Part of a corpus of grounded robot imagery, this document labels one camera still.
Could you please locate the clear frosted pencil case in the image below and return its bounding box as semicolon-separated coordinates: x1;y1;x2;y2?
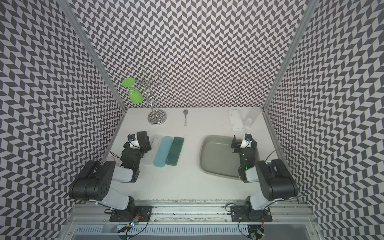
141;135;163;166

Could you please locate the chrome cup holder stand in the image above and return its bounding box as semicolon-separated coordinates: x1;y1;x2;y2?
138;71;167;126

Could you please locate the dark green pencil case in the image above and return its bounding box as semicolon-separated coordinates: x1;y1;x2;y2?
166;137;184;167

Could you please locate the light blue ribbed pencil case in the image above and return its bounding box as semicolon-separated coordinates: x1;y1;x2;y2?
154;136;173;168

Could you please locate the pink translucent cup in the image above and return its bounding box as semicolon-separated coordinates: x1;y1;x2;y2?
106;156;123;167

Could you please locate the black pencil case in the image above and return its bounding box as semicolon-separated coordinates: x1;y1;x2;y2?
137;131;152;153

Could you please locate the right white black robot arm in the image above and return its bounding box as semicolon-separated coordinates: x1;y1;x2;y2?
231;144;299;214

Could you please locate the aluminium rail frame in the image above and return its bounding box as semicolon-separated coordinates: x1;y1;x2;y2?
59;200;323;240

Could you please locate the metal spoon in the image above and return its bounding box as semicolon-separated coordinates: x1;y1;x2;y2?
183;109;189;127

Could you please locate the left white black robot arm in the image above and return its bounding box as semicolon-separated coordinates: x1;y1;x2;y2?
69;143;152;213

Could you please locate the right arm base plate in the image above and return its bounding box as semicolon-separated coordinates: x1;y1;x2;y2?
230;205;273;223

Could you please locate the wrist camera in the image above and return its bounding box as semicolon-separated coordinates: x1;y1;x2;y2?
240;134;254;149
128;134;140;149

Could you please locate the grey-green plastic storage box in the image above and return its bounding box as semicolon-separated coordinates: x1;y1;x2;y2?
199;135;259;183

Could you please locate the green plastic goblet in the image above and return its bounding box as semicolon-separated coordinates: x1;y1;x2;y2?
122;78;144;105

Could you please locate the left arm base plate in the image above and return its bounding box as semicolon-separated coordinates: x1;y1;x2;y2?
109;206;153;223

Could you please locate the white pencil case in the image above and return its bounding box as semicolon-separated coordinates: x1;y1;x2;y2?
228;110;245;132

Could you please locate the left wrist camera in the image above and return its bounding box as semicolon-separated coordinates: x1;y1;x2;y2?
128;134;140;149

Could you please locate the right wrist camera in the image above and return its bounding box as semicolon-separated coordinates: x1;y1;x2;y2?
240;134;254;149

